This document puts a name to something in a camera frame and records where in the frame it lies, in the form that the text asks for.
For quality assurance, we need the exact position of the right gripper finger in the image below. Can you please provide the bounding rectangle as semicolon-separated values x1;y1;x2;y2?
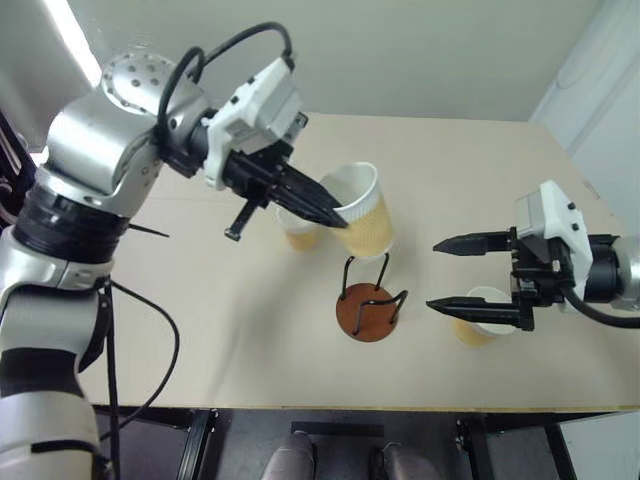
425;295;535;332
432;228;519;256

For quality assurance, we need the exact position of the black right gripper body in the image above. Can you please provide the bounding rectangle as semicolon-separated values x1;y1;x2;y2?
506;226;569;308

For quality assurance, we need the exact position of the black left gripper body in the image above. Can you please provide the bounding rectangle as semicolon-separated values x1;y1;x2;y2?
221;141;296;242

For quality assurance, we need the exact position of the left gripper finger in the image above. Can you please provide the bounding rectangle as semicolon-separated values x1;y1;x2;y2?
279;163;347;209
273;186;350;232

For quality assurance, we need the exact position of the white and tan paper cup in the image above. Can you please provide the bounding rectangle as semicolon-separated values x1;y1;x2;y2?
451;285;517;348
318;161;394;259
274;204;322;252

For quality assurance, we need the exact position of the dark grey rounded shape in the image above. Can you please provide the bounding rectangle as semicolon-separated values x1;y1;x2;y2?
260;430;318;480
380;441;434;480

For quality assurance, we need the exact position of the white door panel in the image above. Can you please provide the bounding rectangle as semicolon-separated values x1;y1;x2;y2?
528;0;640;211

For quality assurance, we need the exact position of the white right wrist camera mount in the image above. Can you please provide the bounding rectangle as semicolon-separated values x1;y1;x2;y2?
514;179;595;314

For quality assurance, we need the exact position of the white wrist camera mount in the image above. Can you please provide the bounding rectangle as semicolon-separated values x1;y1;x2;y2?
202;56;309;190
514;179;595;314

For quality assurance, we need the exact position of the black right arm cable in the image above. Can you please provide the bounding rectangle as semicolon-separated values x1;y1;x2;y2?
563;285;640;330

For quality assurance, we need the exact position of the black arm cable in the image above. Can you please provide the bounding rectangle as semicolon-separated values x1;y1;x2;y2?
157;21;298;147
563;285;640;330
97;277;181;480

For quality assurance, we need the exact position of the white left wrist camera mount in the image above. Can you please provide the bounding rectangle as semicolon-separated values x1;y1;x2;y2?
202;56;309;190

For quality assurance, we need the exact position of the wire cup holder brown base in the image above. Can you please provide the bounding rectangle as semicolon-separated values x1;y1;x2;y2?
335;252;409;343

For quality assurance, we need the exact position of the black cable tie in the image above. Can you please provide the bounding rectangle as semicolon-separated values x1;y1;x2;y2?
126;222;171;239

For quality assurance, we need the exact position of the black left arm lower cable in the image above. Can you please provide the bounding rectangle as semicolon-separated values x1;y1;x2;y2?
97;277;181;480

